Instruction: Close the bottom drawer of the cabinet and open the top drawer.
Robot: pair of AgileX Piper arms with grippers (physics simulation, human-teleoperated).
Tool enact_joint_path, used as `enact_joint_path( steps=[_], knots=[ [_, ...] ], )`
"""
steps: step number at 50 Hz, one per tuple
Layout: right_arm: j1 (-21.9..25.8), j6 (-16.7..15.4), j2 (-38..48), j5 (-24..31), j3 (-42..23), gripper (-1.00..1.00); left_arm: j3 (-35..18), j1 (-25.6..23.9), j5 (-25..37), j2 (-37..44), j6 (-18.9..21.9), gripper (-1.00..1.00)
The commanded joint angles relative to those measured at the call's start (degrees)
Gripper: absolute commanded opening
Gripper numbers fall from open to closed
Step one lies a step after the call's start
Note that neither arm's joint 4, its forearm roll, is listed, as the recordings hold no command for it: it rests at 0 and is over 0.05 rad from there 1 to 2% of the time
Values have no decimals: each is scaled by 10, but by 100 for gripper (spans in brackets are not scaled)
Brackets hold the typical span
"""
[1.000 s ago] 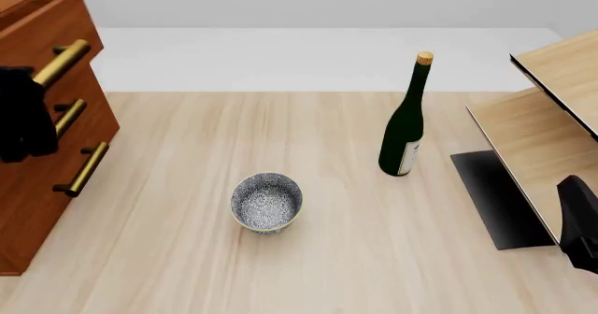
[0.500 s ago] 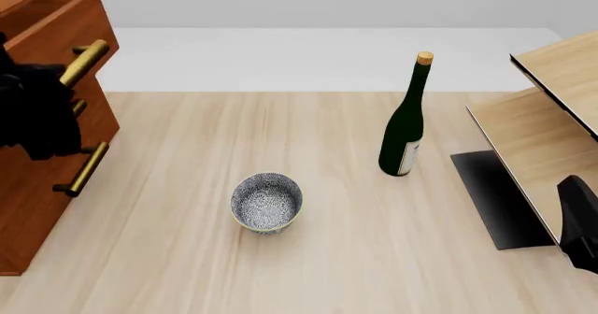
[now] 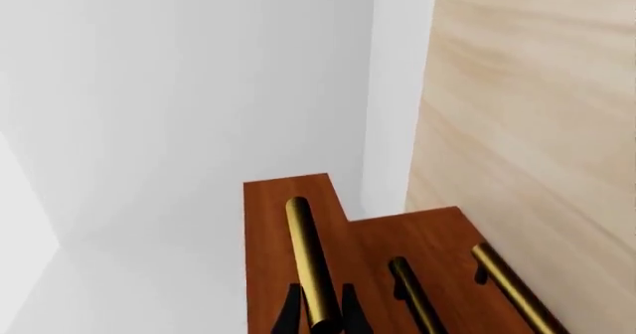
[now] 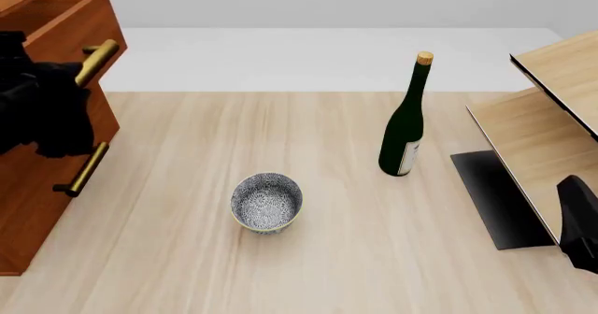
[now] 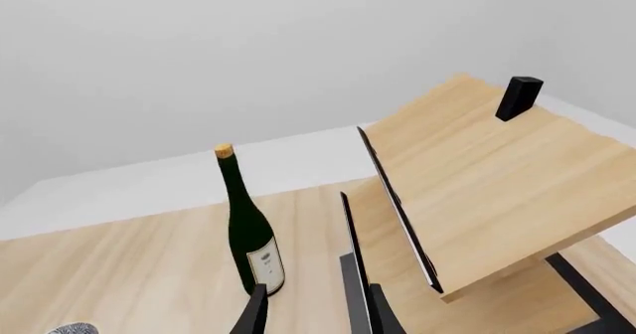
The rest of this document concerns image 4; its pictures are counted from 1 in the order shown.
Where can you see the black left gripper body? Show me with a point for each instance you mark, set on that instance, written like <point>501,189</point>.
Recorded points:
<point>63,114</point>

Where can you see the dark green wine bottle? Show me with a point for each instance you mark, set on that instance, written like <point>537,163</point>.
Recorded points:
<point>404,135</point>

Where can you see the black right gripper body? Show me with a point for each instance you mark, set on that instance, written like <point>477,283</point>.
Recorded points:
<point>584,254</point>

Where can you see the wooden cabinet drawer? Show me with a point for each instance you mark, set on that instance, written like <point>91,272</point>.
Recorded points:
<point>42,219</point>
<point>65,23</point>

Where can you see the pale wooden shelf rack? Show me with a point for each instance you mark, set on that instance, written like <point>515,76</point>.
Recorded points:
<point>528,131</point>

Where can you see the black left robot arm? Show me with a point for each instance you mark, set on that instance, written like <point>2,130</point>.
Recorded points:
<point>14,95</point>

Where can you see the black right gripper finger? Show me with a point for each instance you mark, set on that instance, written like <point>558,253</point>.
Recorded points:
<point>577,209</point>

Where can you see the patterned blue white bowl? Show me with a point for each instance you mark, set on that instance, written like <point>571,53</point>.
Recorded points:
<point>266,205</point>

